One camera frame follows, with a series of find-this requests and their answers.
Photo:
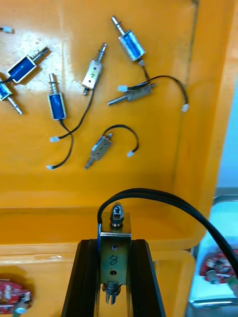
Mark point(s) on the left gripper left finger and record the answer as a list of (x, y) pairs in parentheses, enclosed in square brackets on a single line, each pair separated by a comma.
[(84, 284)]

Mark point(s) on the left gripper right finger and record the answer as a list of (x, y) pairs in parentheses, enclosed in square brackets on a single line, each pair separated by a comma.
[(143, 284)]

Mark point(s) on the small yellowish metal solenoid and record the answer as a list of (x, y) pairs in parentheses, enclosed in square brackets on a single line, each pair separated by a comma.
[(115, 257)]

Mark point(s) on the round red circuit board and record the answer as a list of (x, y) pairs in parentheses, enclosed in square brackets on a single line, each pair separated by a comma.
[(208, 266), (7, 299)]

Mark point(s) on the steel tray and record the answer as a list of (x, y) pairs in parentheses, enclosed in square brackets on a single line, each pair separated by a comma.
[(213, 307)]

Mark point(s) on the small silver metal solenoid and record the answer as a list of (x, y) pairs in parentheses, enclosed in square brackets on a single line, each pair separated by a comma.
[(100, 148)]

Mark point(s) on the yellow-orange plastic bin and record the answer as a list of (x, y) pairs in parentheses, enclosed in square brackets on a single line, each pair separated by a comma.
[(148, 161), (44, 284)]

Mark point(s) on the group of small solenoids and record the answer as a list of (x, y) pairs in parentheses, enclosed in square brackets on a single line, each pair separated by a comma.
[(57, 106)]

